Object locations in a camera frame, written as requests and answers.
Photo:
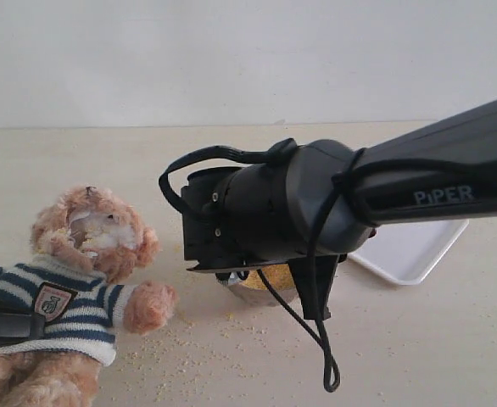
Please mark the white rectangular plastic tray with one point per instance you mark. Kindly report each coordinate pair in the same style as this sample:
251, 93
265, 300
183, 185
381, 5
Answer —
405, 254

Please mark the stainless steel bowl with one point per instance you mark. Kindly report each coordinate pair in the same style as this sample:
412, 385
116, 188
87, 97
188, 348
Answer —
259, 298

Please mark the yellow millet grain in bowl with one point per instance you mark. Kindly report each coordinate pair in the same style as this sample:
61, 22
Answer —
278, 276

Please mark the plush teddy bear striped sweater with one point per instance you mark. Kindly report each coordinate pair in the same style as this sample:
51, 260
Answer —
84, 247

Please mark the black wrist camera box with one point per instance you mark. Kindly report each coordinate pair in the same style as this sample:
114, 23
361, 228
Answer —
314, 285

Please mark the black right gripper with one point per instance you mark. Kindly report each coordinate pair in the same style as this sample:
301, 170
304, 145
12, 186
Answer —
206, 242

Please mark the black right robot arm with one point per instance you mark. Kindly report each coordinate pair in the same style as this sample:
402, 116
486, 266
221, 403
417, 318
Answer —
272, 206

